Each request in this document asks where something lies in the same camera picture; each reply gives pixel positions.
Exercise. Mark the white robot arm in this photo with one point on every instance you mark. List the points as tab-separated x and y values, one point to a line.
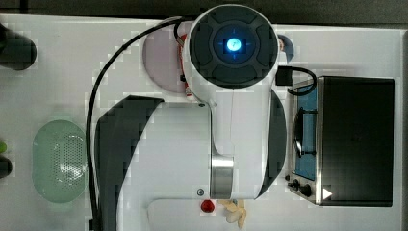
229	143

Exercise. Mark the pink round plate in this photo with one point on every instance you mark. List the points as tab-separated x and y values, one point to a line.
161	60

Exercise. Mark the small red toy fruit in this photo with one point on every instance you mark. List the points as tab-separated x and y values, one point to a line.
207	206

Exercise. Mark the peeled toy banana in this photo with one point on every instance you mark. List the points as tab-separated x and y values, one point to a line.
235	211

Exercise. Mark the blue bowl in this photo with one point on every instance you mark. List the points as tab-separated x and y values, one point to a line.
286	46

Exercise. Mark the green perforated colander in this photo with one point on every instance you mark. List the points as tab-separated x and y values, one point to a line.
59	161

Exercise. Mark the black pot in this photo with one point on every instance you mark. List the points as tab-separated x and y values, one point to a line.
17	52

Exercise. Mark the green toy pepper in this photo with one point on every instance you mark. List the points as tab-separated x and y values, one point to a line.
3	147

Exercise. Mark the black cylindrical container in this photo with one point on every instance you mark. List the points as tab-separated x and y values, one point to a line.
6	167

